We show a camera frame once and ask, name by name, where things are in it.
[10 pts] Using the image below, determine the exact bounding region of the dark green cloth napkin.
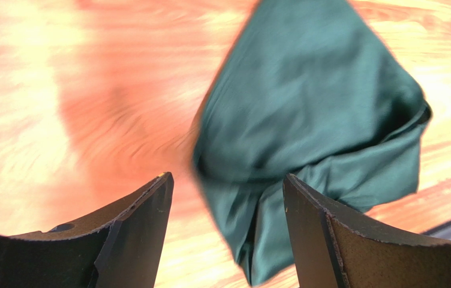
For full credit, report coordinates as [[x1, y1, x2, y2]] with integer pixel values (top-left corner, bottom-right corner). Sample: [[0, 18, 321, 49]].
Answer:
[[192, 0, 431, 286]]

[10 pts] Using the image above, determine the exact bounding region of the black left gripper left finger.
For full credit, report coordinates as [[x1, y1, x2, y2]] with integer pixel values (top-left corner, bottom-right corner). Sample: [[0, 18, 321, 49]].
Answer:
[[0, 172, 174, 287]]

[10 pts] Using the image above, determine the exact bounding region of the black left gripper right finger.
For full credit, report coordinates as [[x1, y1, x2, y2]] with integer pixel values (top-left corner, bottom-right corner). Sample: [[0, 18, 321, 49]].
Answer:
[[283, 175, 451, 287]]

